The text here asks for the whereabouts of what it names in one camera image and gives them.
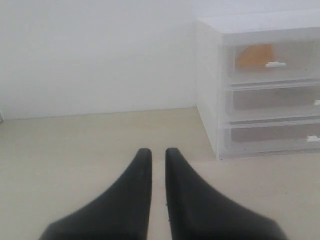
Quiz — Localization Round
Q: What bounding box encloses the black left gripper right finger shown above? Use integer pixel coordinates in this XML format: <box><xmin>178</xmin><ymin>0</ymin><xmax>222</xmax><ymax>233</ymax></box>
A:
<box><xmin>165</xmin><ymin>147</ymin><xmax>288</xmax><ymax>240</ymax></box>

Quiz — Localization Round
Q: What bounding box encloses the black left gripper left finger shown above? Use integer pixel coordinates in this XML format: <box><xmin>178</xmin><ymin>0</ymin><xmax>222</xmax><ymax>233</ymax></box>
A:
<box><xmin>40</xmin><ymin>148</ymin><xmax>152</xmax><ymax>240</ymax></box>

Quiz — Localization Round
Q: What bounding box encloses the yellow cheese wedge toy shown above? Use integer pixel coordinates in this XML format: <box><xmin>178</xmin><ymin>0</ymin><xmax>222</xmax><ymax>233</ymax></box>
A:
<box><xmin>235</xmin><ymin>44</ymin><xmax>275</xmax><ymax>69</ymax></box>

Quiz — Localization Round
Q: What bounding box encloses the clear bottom wide drawer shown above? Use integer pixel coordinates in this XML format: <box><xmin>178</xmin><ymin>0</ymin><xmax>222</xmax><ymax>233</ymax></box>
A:
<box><xmin>221</xmin><ymin>120</ymin><xmax>320</xmax><ymax>154</ymax></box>

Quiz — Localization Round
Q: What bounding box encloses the clear wide drawer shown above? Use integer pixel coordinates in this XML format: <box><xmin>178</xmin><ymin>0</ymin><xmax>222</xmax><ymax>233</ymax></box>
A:
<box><xmin>224</xmin><ymin>85</ymin><xmax>320</xmax><ymax>120</ymax></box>
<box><xmin>221</xmin><ymin>120</ymin><xmax>320</xmax><ymax>154</ymax></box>

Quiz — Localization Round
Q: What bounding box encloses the white plastic drawer cabinet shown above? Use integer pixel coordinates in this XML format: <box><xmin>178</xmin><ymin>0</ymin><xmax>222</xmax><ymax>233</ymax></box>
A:
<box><xmin>196</xmin><ymin>9</ymin><xmax>320</xmax><ymax>159</ymax></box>

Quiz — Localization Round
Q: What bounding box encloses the clear middle wide drawer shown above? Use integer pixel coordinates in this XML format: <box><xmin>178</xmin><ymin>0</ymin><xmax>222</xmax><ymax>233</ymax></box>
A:
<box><xmin>224</xmin><ymin>85</ymin><xmax>320</xmax><ymax>120</ymax></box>

